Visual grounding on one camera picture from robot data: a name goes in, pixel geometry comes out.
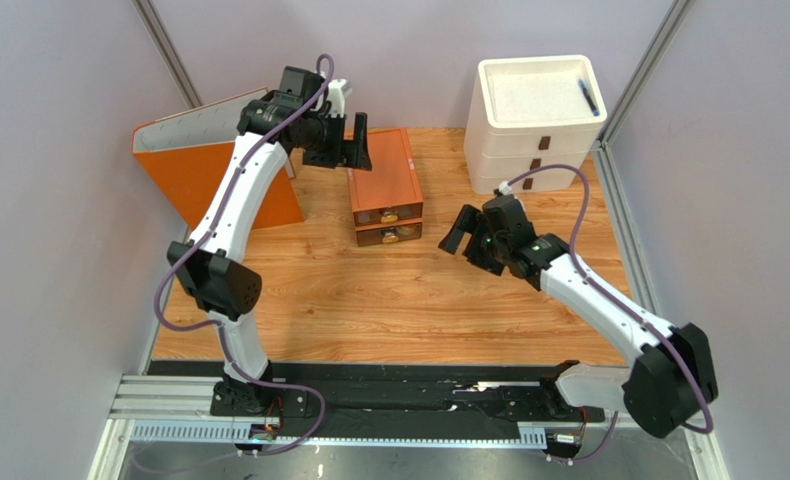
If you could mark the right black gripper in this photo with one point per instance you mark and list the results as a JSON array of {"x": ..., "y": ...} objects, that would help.
[{"x": 486, "y": 241}]

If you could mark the blue pen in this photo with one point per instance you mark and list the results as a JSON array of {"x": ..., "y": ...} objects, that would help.
[{"x": 589, "y": 99}]

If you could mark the aluminium rail frame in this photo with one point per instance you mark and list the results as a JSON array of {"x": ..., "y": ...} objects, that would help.
[{"x": 346, "y": 421}]

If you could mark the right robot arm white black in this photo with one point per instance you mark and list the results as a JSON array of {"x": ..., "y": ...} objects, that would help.
[{"x": 668, "y": 376}]

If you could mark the orange white ring binder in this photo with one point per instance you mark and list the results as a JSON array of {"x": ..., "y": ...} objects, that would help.
[{"x": 187, "y": 154}]

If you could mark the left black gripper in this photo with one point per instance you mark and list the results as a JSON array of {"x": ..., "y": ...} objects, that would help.
[{"x": 343, "y": 154}]

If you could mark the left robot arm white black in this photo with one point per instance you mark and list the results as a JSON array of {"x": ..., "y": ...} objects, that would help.
[{"x": 306, "y": 112}]

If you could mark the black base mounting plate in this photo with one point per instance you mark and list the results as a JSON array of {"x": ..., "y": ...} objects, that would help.
[{"x": 300, "y": 390}]

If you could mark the white three-drawer cabinet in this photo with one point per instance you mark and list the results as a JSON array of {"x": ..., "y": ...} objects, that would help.
[{"x": 529, "y": 124}]

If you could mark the orange makeup drawer box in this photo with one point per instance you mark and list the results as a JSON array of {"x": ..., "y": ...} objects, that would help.
[{"x": 387, "y": 201}]

